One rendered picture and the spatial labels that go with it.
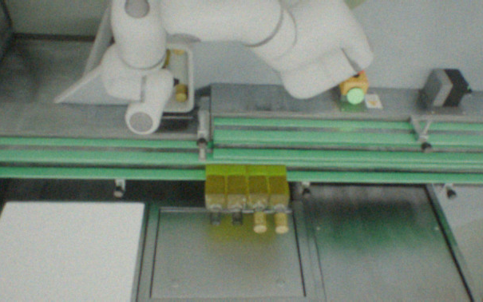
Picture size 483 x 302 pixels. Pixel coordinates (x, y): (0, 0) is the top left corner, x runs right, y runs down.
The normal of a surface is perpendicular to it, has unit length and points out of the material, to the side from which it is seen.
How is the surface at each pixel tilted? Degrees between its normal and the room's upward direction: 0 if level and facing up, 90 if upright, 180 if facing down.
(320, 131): 90
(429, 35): 0
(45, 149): 90
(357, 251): 91
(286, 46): 31
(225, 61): 0
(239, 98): 90
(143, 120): 15
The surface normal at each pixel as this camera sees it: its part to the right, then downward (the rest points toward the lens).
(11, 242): 0.07, -0.68
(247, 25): 0.61, 0.62
